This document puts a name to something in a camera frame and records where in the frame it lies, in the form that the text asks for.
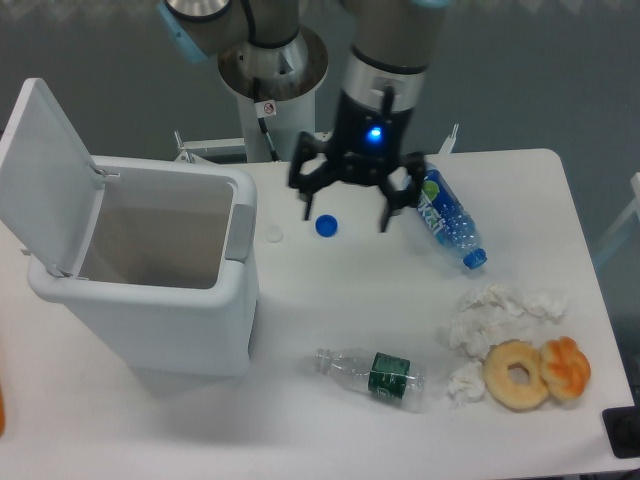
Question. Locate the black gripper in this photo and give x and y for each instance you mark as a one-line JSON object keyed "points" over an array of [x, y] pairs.
{"points": [[367, 150]]}

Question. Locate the blue labelled water bottle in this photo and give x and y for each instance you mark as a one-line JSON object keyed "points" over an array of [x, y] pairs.
{"points": [[450, 224]]}

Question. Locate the white plastic trash can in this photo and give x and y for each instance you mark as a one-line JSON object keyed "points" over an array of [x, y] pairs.
{"points": [[155, 257]]}

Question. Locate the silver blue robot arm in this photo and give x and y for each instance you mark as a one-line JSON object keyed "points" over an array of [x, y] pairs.
{"points": [[392, 49]]}

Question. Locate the blue bottle cap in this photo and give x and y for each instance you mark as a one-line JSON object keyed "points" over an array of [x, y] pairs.
{"points": [[326, 225]]}

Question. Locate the white bottle cap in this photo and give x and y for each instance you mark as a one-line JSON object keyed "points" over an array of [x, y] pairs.
{"points": [[274, 234]]}

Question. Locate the large crumpled white tissue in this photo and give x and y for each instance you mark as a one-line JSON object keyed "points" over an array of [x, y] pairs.
{"points": [[493, 314]]}

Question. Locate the clear green labelled bottle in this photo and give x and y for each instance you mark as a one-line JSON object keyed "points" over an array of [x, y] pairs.
{"points": [[385, 377]]}

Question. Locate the small crumpled white tissue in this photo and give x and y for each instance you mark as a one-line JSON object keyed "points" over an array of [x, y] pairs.
{"points": [[466, 384]]}

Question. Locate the orange twisted bread roll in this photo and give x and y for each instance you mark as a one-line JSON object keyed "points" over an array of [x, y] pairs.
{"points": [[564, 368]]}

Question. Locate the black device at edge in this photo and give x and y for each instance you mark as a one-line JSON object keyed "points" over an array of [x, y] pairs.
{"points": [[622, 428]]}

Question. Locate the orange object at edge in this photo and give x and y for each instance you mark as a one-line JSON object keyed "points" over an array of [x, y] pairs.
{"points": [[2, 414]]}

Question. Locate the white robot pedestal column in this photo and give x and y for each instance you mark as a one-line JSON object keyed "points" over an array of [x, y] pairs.
{"points": [[277, 125]]}

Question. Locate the white metal base frame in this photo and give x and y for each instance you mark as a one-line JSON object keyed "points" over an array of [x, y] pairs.
{"points": [[233, 150]]}

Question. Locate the plain ring doughnut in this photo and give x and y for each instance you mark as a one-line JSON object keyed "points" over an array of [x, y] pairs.
{"points": [[511, 372]]}

